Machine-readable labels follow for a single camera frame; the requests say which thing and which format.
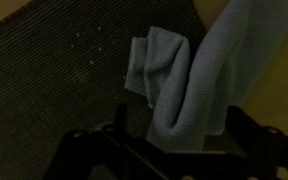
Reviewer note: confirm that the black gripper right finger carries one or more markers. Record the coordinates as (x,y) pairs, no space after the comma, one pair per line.
(266,147)

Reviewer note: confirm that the blue microfiber towel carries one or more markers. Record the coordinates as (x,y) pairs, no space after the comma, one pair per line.
(190,94)

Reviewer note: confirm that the dark placemat under plate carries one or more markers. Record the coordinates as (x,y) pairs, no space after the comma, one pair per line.
(63,66)

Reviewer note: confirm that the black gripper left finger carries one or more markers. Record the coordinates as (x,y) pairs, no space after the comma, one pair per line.
(127,157)

